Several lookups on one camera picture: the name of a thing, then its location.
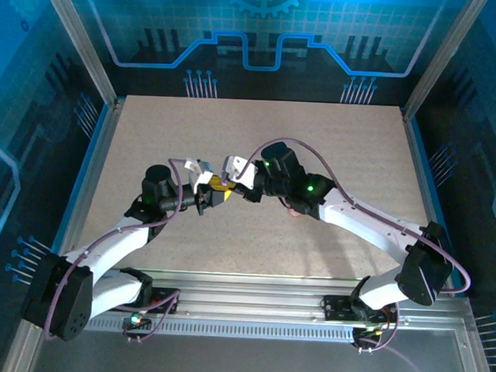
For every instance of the purple earbud charging case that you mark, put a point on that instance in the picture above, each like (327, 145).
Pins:
(221, 180)

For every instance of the pink earbud charging case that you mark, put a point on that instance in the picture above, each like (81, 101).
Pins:
(294, 213)

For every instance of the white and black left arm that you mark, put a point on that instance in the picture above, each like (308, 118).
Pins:
(122, 238)

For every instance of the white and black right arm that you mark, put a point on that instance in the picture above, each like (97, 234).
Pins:
(365, 224)

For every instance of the small controller board green light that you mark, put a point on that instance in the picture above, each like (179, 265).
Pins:
(135, 320)

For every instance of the grey metal panel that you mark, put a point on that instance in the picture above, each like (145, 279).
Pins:
(244, 363)

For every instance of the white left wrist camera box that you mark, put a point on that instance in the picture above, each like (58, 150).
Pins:
(199, 171)

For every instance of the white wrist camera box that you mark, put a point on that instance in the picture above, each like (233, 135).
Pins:
(236, 165)
(199, 171)

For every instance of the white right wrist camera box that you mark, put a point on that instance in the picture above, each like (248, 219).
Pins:
(236, 165)

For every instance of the aluminium side rail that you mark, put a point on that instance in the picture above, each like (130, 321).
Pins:
(96, 163)
(421, 177)

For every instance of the aluminium mounting rail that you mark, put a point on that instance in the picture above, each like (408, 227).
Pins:
(247, 297)

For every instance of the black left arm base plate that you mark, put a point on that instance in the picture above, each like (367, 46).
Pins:
(165, 297)

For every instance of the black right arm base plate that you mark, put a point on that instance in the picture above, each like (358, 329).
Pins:
(337, 307)

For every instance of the aluminium frame post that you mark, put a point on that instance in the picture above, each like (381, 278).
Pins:
(443, 54)
(79, 42)

